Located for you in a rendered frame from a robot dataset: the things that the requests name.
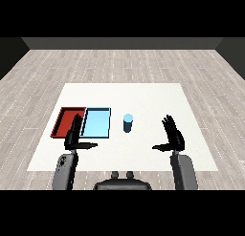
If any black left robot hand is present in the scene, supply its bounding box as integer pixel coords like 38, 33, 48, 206
63, 113, 99, 151

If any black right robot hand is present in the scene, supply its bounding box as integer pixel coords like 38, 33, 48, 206
151, 114, 186, 153

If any red shallow open box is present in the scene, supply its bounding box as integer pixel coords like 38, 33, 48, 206
50, 106, 87, 139

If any light blue shallow open box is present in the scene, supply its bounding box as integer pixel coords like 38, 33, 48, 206
78, 107, 112, 139

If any small blue can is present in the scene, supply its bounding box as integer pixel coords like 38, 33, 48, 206
122, 113, 134, 134

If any dark grey robot body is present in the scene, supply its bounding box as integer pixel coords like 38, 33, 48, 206
93, 171, 153, 191

